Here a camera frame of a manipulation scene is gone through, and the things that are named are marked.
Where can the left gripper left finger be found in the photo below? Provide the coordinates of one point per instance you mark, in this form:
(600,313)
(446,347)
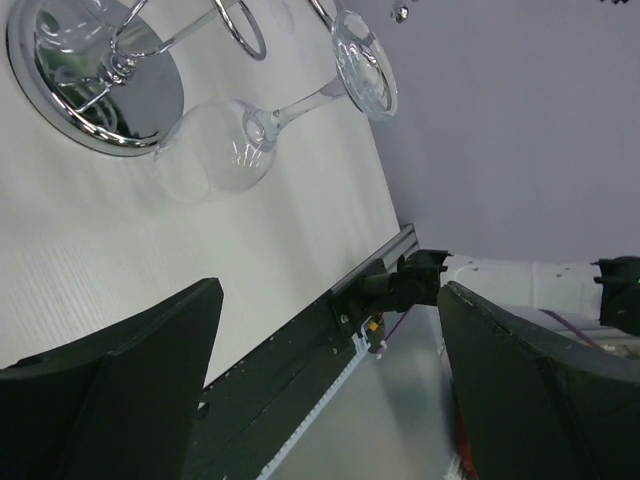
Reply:
(119,403)

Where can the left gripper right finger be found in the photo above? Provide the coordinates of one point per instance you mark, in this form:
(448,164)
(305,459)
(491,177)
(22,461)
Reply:
(536,404)

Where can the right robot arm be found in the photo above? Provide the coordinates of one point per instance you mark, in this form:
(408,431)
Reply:
(605,291)

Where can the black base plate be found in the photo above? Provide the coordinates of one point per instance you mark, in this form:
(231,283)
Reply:
(244,416)

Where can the white toothed cable duct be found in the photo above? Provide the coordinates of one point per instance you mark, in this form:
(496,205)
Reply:
(362,345)

